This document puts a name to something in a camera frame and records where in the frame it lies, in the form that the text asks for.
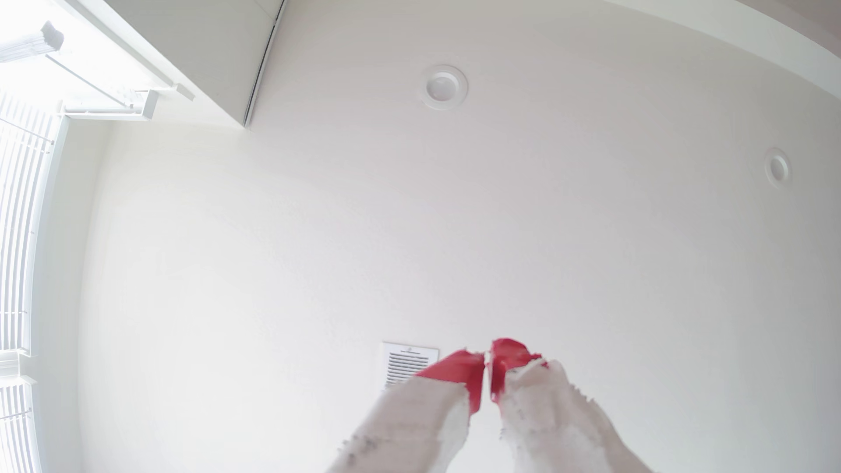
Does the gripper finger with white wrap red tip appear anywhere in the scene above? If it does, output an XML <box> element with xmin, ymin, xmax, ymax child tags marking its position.
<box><xmin>489</xmin><ymin>338</ymin><xmax>653</xmax><ymax>473</ymax></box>
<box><xmin>326</xmin><ymin>349</ymin><xmax>486</xmax><ymax>473</ymax></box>

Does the white window rail bracket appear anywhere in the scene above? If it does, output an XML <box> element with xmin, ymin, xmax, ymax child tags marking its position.
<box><xmin>62</xmin><ymin>89</ymin><xmax>160</xmax><ymax>122</ymax></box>

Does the round recessed ceiling light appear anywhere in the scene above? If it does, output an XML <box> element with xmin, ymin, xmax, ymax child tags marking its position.
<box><xmin>418</xmin><ymin>64</ymin><xmax>469</xmax><ymax>111</ymax></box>
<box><xmin>764</xmin><ymin>148</ymin><xmax>792</xmax><ymax>189</ymax></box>

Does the white blind headrail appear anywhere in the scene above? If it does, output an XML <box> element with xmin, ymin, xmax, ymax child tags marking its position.
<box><xmin>0</xmin><ymin>21</ymin><xmax>65</xmax><ymax>64</ymax></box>

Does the white window blind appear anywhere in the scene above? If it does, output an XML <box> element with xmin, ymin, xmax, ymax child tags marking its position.
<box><xmin>0</xmin><ymin>92</ymin><xmax>67</xmax><ymax>473</ymax></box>

